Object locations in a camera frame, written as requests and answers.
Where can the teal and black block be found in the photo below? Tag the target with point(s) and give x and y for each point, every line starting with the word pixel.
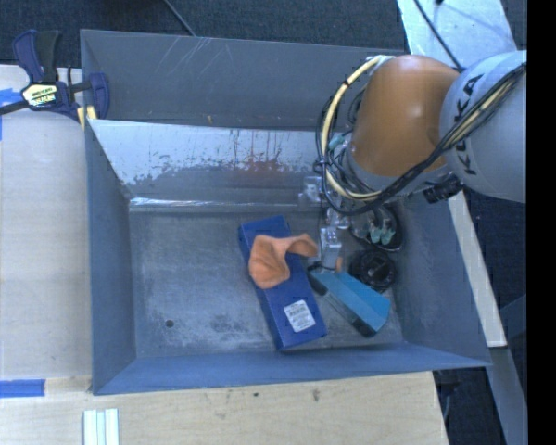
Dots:
pixel 357 301

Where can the grey metal bin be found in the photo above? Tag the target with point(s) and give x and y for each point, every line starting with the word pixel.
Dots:
pixel 190 267

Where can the orange rubber ear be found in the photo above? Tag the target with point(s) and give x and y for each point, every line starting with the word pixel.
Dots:
pixel 266 264

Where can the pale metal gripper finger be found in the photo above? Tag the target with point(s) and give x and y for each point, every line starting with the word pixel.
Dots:
pixel 331 248
pixel 312 189

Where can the blue box with white label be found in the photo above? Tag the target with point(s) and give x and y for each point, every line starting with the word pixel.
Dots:
pixel 292 313

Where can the black cylinder on white bracket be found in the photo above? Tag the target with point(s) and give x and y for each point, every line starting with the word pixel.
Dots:
pixel 442 192

